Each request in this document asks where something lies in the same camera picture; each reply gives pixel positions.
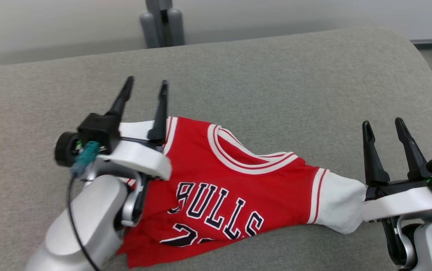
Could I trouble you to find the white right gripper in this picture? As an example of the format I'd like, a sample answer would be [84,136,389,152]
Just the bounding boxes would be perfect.
[362,117,432,222]

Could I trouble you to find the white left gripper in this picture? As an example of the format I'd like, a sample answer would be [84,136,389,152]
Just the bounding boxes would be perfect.
[96,76,172,180]

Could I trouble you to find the red Bulls jersey white sleeves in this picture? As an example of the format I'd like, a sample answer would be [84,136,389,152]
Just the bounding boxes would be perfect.
[117,116,367,268]

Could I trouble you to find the black cable with teal plug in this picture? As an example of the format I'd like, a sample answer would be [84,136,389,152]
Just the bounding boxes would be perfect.
[67,140,102,271]

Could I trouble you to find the grey metal post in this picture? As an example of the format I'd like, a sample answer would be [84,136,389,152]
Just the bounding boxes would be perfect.
[140,0,185,49]

